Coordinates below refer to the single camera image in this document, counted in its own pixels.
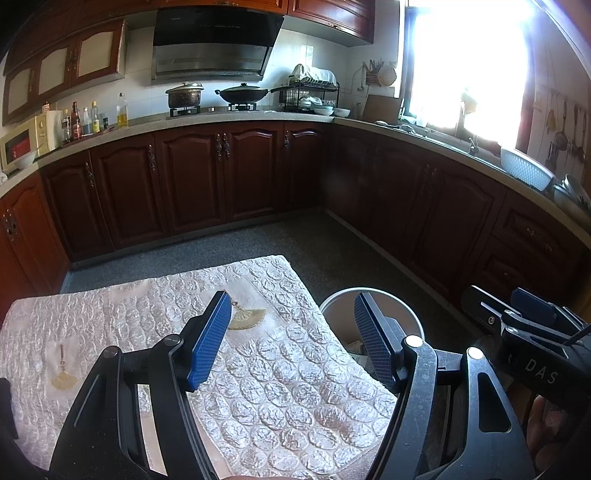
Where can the clear condiment bottle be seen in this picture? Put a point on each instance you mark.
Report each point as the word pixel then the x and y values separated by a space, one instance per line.
pixel 86 124

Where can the black wok with lid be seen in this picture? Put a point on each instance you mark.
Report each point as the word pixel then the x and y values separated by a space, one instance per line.
pixel 242 94

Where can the metal cooking pot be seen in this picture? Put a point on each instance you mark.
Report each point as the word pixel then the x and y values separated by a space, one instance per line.
pixel 184 97

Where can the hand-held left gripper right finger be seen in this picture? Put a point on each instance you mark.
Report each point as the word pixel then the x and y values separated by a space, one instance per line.
pixel 376 337

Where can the pale blue bowl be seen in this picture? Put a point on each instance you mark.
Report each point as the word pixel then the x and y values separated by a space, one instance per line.
pixel 322 110

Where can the cream microwave oven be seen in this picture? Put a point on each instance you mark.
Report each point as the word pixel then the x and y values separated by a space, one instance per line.
pixel 27 141

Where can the hanging kitchen utensil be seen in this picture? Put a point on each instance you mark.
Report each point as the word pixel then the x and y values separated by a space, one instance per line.
pixel 579 143

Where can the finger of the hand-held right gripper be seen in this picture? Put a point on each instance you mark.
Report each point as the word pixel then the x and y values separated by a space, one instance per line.
pixel 531 304
pixel 480 304

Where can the sink faucet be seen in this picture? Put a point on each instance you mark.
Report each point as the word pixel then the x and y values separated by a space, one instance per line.
pixel 472 146

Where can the hanging strainer ladle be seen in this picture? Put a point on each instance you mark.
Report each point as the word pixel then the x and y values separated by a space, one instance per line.
pixel 561 138

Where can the red sauce bottle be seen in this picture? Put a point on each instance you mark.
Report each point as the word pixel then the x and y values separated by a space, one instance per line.
pixel 76 124

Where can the bright window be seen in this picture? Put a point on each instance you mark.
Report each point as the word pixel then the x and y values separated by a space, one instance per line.
pixel 461 69

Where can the yellow label condiment bottle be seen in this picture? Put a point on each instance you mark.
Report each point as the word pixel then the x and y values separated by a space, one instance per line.
pixel 96 121

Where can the cooking oil bottle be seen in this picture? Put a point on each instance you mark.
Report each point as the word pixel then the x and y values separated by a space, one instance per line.
pixel 122 115

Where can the wooden cutting board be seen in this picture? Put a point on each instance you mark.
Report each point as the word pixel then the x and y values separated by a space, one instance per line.
pixel 383 110

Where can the wooden wall cabinets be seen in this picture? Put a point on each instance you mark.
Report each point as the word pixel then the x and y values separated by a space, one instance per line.
pixel 55 64

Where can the gas stove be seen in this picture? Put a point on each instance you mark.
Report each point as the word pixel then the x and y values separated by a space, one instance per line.
pixel 210 110

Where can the wall utensil holder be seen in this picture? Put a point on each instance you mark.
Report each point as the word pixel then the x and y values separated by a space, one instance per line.
pixel 385 76

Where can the small condiment bottle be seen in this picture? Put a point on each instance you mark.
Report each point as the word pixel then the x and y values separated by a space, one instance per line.
pixel 66 129

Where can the white plastic colander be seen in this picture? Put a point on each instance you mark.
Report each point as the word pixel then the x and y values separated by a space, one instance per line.
pixel 526 168

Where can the black range hood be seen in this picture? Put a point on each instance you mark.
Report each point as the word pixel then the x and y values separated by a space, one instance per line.
pixel 207 32

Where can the person's right hand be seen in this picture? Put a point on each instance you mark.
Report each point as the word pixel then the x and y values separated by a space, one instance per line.
pixel 540 429

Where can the small white bowl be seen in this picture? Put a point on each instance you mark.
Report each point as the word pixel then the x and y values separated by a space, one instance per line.
pixel 342 112

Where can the white bin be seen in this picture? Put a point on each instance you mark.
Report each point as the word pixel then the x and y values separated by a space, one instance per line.
pixel 337 314

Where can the black dish rack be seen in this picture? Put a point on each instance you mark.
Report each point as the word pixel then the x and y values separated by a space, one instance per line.
pixel 307 94

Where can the wooden base cabinets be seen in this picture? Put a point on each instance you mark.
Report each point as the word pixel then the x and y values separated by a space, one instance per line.
pixel 194 175

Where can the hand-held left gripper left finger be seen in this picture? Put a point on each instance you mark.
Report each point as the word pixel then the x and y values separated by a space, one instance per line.
pixel 210 337

